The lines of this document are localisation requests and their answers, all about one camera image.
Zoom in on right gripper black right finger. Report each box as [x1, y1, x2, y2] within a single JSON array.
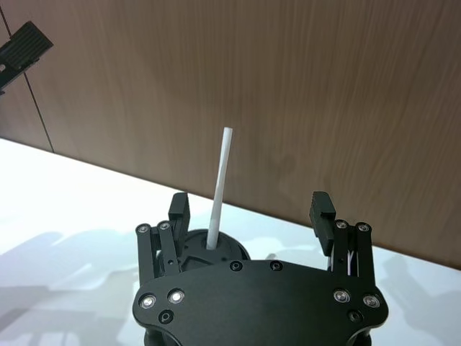
[[308, 190, 380, 289]]

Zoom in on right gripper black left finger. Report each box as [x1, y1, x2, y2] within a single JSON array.
[[135, 192, 191, 286]]

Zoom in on black ribbed finger of the left gripper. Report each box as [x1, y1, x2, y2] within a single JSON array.
[[0, 20, 55, 96]]

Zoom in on black round cup lid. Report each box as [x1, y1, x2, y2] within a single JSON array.
[[179, 229, 251, 272]]

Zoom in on white drinking straw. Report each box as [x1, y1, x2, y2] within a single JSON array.
[[205, 126, 235, 251]]

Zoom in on thin white wires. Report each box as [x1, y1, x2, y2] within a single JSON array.
[[328, 247, 362, 278]]

